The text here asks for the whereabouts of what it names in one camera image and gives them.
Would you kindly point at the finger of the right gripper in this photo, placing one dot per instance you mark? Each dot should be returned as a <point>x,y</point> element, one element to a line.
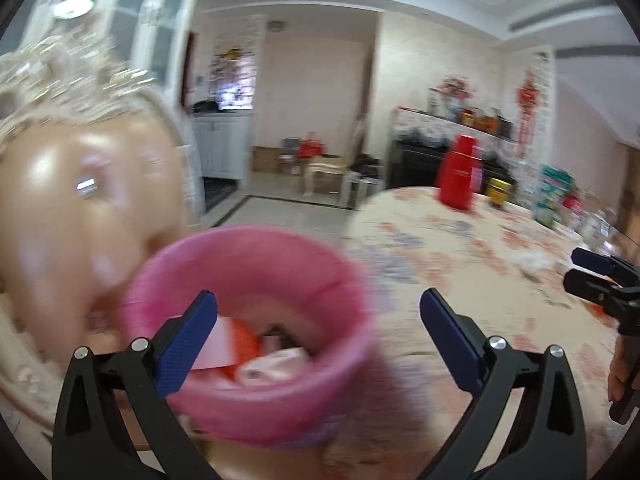
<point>600,262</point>
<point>604,290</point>

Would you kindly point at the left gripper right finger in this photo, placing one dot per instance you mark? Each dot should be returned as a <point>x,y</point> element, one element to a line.
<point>547,439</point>

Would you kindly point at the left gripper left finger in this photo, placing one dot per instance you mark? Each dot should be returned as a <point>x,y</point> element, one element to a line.
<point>91,440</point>

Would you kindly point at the pink lined trash bin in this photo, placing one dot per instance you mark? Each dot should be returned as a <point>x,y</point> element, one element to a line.
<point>294,330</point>

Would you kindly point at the person right hand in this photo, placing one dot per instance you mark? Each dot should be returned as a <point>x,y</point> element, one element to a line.
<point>619,371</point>

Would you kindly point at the crumpled white tissue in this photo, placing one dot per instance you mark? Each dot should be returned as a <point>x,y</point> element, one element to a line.
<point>532,263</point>

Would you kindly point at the floral tablecloth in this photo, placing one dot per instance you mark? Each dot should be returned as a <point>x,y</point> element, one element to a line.
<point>406,241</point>

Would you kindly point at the green snack bag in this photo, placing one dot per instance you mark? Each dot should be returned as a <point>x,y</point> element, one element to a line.
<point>553,184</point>

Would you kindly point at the yellow lid jar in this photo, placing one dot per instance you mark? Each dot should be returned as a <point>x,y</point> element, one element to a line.
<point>498,192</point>

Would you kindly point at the red thermos flask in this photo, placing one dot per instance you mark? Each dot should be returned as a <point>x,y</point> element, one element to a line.
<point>460,173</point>

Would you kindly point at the red chinese knot ornament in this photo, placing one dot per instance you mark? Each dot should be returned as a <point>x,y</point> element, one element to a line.
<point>528,95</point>

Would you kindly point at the orange foam fruit net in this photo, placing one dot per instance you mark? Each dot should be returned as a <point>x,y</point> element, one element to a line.
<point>246,347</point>

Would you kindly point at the black piano with lace cover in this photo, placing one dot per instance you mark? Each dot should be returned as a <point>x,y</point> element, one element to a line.
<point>421,141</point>

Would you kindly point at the flower vase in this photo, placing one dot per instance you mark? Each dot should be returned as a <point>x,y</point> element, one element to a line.
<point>454,92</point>

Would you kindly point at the cream side chair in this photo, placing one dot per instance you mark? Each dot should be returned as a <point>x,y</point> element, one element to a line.
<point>336,166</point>

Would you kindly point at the left beige dining chair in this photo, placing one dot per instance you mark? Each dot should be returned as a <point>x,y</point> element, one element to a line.
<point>99,171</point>

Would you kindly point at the red handbag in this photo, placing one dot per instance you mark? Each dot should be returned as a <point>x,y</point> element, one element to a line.
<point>310,147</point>

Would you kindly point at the cardboard box on floor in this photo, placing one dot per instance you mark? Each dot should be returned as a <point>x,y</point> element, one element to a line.
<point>265,160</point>

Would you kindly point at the tall white glass cabinet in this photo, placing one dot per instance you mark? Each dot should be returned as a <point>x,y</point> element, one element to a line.
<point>148,34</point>

